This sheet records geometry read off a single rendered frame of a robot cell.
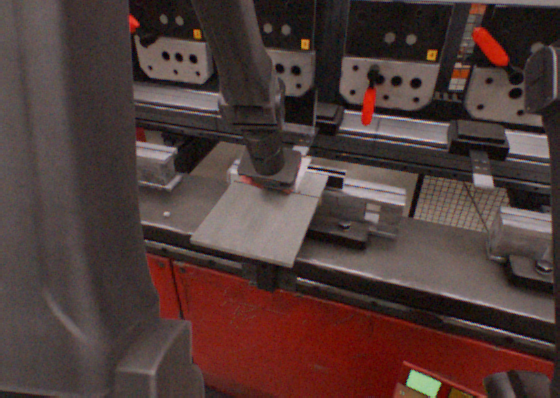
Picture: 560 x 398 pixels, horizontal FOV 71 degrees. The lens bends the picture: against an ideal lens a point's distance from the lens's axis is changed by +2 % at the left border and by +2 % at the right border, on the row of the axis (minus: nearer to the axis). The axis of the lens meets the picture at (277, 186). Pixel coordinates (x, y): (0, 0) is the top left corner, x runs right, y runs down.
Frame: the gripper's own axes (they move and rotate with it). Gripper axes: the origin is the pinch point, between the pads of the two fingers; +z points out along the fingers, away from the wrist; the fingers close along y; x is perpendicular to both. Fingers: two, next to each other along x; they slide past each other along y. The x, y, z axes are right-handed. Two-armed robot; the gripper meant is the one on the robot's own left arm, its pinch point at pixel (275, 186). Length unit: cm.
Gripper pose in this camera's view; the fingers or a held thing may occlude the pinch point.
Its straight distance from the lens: 75.0
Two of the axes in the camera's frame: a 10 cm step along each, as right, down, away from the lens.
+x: -2.8, 8.6, -4.3
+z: 1.3, 4.7, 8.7
